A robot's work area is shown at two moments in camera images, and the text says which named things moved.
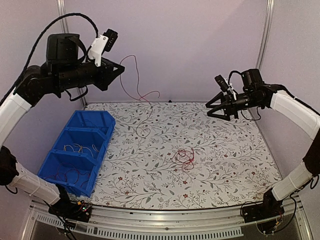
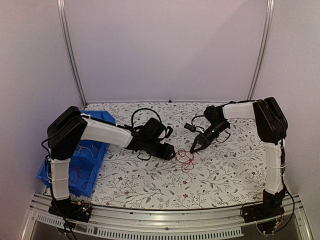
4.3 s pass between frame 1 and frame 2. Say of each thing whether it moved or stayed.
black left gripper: moved
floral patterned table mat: stayed
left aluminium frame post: stayed
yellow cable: stayed
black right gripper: moved
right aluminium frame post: stayed
